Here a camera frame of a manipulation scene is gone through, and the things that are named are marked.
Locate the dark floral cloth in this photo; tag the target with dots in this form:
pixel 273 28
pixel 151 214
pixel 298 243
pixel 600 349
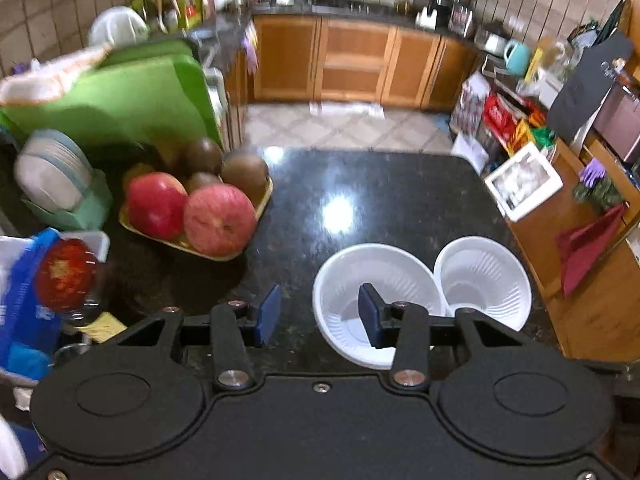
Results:
pixel 597 192

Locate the white ribbed bowl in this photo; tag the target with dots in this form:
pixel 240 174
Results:
pixel 345 285
pixel 485 270

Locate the teal mug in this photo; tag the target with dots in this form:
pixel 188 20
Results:
pixel 517 56

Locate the patterned small cooker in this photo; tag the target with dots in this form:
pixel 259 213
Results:
pixel 461 20

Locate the stack of white plates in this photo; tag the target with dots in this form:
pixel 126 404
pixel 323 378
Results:
pixel 50 170

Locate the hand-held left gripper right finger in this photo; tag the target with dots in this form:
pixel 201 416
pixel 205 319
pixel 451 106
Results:
pixel 370 315

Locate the white window box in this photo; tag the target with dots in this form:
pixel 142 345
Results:
pixel 525 180

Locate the red hanging cloth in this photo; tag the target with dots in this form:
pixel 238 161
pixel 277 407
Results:
pixel 585 255

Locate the white cloth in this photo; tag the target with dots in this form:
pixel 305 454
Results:
pixel 45 77

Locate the white plastic stand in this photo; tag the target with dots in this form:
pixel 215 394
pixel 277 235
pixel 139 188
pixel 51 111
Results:
pixel 425 19

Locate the yellow fruit tray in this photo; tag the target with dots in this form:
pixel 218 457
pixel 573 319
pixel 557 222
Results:
pixel 262 200

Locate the white floor mat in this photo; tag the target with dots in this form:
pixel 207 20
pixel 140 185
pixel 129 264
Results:
pixel 345 110

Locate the dark pot on white base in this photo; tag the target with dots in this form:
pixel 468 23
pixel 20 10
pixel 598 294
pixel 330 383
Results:
pixel 491 40

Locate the yellow paper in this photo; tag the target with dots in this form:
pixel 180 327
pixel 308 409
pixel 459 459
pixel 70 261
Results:
pixel 102 327

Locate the small brown kiwi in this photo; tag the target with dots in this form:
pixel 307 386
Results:
pixel 202 181

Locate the red snack bag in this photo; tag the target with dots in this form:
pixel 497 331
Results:
pixel 500 117

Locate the wooden side cabinet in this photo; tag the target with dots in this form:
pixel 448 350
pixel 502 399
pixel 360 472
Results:
pixel 590 320

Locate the green gift bag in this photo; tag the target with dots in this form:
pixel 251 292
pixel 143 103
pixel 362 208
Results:
pixel 542 137

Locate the red yellow apple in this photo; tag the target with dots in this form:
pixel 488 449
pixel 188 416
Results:
pixel 220 220

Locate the black apron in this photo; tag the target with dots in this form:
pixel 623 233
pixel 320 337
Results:
pixel 585 90

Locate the dark sauce jar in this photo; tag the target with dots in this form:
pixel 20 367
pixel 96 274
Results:
pixel 67 272

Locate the wooden lower cabinets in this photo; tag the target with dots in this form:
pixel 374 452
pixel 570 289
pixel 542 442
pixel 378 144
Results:
pixel 355 60

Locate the purple rubber gloves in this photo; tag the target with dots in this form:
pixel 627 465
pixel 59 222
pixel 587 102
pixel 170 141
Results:
pixel 592 171

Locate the patterned white gift bag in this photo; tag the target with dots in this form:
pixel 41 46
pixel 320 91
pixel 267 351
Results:
pixel 470 105

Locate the white dish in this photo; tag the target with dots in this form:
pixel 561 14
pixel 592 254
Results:
pixel 117 27

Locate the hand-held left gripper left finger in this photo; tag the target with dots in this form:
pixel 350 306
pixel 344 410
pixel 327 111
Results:
pixel 267 315

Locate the green cutting board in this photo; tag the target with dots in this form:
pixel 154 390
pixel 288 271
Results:
pixel 140 105

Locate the pink metal appliance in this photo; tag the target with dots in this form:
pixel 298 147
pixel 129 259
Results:
pixel 620 122

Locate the dark red apple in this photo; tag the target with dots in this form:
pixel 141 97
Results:
pixel 155 205

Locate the hanging dish cloth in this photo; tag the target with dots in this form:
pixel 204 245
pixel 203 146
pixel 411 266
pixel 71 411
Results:
pixel 251 55

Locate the mint dish rack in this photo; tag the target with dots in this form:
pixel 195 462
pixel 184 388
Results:
pixel 90 205

